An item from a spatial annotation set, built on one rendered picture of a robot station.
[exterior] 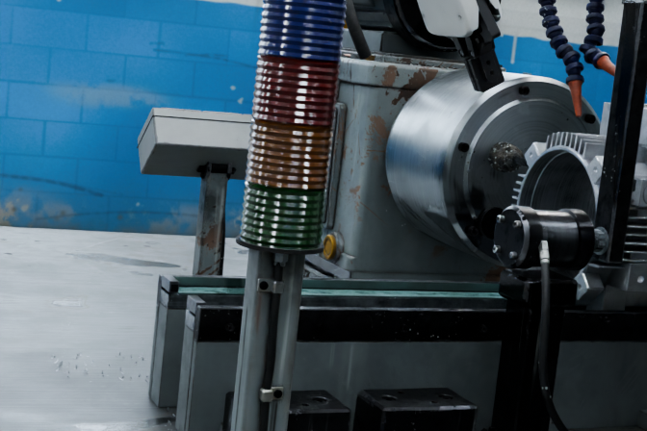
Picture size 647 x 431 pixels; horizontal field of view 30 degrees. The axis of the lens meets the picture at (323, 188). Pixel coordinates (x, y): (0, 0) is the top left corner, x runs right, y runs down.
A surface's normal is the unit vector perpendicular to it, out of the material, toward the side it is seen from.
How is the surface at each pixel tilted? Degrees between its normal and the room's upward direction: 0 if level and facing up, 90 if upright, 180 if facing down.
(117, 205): 90
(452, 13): 119
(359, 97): 90
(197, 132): 53
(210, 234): 90
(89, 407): 0
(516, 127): 90
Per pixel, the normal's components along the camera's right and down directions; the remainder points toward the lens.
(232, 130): 0.37, -0.48
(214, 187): 0.39, 0.15
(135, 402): 0.11, -0.99
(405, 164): -0.92, 0.04
